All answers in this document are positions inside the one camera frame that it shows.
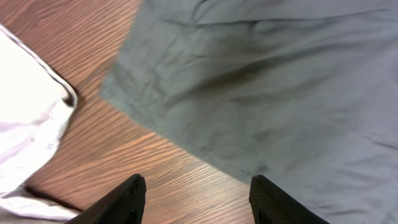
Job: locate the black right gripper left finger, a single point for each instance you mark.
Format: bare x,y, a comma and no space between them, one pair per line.
123,205

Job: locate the beige cotton shorts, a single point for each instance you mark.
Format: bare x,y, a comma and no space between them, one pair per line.
36,106

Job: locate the grey shirt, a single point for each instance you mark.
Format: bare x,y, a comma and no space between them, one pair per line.
303,92

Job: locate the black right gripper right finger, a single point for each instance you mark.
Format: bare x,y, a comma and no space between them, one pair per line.
271,205

